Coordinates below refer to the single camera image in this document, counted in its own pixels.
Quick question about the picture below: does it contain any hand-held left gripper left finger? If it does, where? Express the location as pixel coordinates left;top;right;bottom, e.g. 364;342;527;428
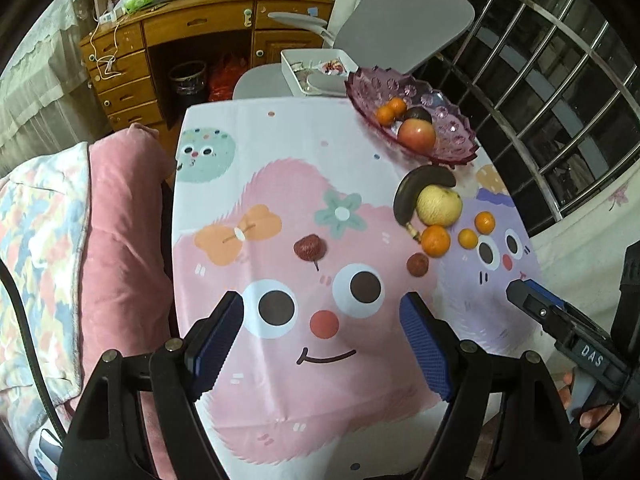
56;290;246;480

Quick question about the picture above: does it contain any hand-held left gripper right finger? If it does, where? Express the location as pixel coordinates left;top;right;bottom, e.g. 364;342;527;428
399;291;585;480

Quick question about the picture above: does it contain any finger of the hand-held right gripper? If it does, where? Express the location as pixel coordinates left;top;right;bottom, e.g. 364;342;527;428
506;279;612;343

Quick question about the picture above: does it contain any person's right hand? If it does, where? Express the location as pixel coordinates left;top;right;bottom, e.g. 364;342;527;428
559;371;623;446

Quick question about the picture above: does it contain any white floral cloth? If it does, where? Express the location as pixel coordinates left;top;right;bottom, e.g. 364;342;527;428
527;160;640;313

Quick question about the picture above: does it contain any large orange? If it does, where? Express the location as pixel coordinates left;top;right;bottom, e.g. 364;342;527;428
421;225;452;259

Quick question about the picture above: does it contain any pink cushion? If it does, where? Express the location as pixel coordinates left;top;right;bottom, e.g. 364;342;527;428
77;124;177;480

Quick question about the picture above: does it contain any yellow pear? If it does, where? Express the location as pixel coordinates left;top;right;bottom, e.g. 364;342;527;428
416;185;462;227

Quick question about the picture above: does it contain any dark red fruit with stem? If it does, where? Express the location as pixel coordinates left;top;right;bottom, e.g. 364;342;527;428
293;235;327;272

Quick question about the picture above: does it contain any overripe dark banana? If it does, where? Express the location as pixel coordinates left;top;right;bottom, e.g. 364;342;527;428
393;166;457;244

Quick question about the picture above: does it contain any pink cartoon printed tablecloth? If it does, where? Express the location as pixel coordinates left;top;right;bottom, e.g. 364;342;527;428
170;94;546;480

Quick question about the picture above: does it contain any pink glass fruit bowl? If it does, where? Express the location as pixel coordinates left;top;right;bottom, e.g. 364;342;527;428
345;66;478;167

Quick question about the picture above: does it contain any pastel patterned quilt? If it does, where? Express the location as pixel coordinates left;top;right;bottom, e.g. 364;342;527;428
0;142;93;466

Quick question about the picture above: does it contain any red apple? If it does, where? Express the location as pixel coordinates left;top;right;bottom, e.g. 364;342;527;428
397;118;437;151

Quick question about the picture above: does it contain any metal window grille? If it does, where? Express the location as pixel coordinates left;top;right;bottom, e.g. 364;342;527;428
425;0;640;237

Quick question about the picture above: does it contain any black trash bin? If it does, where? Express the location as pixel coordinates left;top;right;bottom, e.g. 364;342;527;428
168;61;208;107

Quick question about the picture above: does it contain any red plastic bag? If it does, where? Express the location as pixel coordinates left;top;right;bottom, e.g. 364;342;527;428
207;52;249;102

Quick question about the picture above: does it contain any wooden desk with drawers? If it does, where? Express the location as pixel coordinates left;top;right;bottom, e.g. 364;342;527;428
80;0;336;132

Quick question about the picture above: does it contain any white square box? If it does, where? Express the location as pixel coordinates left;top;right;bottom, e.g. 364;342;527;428
280;49;359;97

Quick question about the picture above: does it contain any grey office chair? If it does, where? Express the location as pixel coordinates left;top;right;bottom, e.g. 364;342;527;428
232;0;476;102

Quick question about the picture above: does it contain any white lace curtain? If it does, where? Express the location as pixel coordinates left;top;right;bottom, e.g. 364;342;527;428
0;0;101;161

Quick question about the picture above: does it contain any black cable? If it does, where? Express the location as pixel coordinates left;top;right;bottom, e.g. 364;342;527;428
0;259;67;443

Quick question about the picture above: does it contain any white charging cable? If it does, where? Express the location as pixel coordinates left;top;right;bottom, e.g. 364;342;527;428
89;7;123;81

